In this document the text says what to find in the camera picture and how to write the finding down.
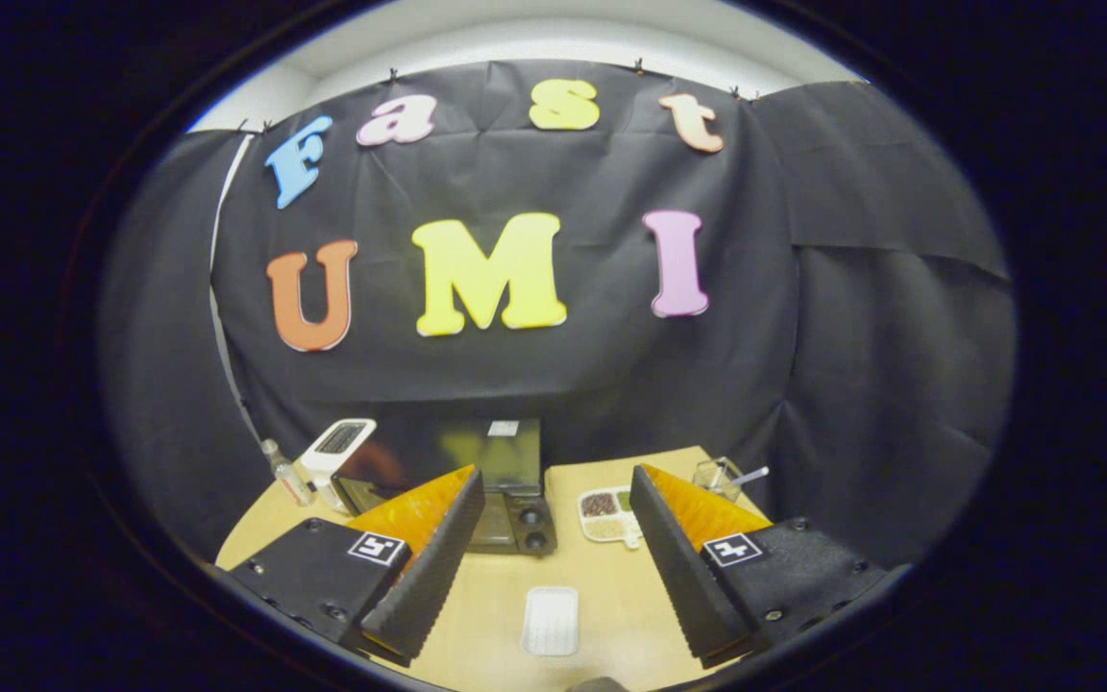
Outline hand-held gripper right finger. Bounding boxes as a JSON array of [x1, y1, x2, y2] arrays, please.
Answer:
[[628, 463, 910, 669]]

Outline white rectangular tray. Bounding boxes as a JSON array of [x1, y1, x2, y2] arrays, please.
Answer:
[[520, 586, 580, 657]]

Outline white bread toaster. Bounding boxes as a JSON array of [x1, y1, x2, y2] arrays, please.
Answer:
[[300, 418, 378, 515]]

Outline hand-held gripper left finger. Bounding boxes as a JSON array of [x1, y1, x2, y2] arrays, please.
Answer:
[[217, 464, 487, 667]]

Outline wire mesh basket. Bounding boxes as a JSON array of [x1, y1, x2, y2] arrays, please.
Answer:
[[692, 457, 745, 503]]

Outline black toaster oven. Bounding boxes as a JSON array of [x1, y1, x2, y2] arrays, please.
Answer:
[[332, 418, 559, 556]]

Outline white divided dish with beans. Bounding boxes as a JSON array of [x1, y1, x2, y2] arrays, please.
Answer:
[[578, 485, 644, 551]]

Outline clear glass bottle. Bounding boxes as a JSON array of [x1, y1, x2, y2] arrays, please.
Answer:
[[260, 438, 316, 507]]

